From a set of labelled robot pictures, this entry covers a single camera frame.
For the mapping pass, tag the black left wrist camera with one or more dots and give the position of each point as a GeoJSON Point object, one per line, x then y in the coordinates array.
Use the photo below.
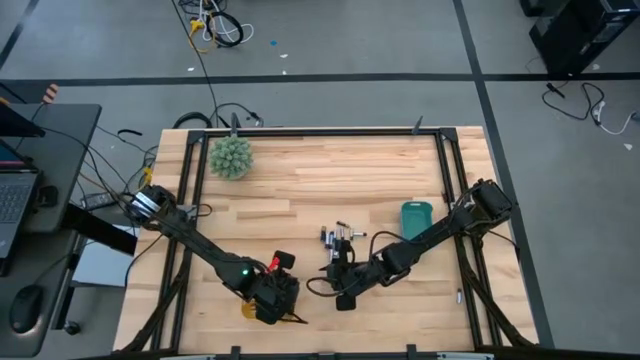
{"type": "Point", "coordinates": [286, 260]}

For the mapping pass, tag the black marker pen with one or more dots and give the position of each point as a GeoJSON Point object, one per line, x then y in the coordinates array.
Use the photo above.
{"type": "Point", "coordinates": [359, 234]}

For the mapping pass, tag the black power brick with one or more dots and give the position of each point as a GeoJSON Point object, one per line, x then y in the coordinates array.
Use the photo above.
{"type": "Point", "coordinates": [97, 201]}

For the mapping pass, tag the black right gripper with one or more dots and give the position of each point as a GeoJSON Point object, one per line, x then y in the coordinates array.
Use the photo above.
{"type": "Point", "coordinates": [347, 277]}

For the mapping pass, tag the small black desk device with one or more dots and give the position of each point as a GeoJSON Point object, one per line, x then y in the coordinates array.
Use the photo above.
{"type": "Point", "coordinates": [47, 196]}

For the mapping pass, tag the black desk foot bar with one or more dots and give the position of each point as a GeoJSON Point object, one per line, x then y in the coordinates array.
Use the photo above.
{"type": "Point", "coordinates": [100, 230]}

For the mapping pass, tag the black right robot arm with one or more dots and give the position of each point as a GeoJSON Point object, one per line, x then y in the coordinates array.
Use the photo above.
{"type": "Point", "coordinates": [430, 235]}

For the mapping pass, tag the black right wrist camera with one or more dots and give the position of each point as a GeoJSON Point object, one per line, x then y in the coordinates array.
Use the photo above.
{"type": "Point", "coordinates": [346, 303]}

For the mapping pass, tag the black desk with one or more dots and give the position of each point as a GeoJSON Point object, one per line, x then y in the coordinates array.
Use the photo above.
{"type": "Point", "coordinates": [65, 150]}

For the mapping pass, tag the black copper Duracell AA battery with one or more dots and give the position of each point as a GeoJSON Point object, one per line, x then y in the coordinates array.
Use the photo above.
{"type": "Point", "coordinates": [323, 234]}

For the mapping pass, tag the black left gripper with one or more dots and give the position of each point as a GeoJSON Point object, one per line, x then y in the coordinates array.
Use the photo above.
{"type": "Point", "coordinates": [275, 297]}

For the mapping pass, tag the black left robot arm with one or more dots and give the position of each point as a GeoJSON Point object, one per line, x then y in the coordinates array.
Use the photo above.
{"type": "Point", "coordinates": [200, 242]}

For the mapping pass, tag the white floor box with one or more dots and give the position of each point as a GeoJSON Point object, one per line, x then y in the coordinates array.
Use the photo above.
{"type": "Point", "coordinates": [105, 260]}

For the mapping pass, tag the black computer mouse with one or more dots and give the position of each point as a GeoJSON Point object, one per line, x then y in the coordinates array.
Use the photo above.
{"type": "Point", "coordinates": [25, 306]}

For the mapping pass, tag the black caster wheel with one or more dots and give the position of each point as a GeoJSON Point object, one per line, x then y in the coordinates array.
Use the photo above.
{"type": "Point", "coordinates": [71, 327]}

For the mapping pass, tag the dark laptop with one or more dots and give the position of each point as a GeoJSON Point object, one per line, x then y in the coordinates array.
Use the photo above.
{"type": "Point", "coordinates": [15, 200]}

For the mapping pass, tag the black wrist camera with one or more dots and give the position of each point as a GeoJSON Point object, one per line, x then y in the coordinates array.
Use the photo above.
{"type": "Point", "coordinates": [346, 303]}
{"type": "Point", "coordinates": [286, 260]}

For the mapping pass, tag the black equipment case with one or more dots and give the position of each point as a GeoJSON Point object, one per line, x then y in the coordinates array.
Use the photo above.
{"type": "Point", "coordinates": [575, 35]}

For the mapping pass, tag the teal plastic bin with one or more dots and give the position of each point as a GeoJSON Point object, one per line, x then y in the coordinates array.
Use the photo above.
{"type": "Point", "coordinates": [415, 215]}

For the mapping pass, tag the green potted plant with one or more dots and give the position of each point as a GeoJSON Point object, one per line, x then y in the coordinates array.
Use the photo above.
{"type": "Point", "coordinates": [231, 157]}

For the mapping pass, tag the small black copper Duracell battery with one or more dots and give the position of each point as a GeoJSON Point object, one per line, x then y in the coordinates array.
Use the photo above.
{"type": "Point", "coordinates": [343, 224]}

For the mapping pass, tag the black aluminium table frame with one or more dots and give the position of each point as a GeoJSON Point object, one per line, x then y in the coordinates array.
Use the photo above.
{"type": "Point", "coordinates": [320, 132]}

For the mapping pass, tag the red clip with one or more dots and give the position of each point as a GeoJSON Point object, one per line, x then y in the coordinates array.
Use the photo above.
{"type": "Point", "coordinates": [273, 264]}

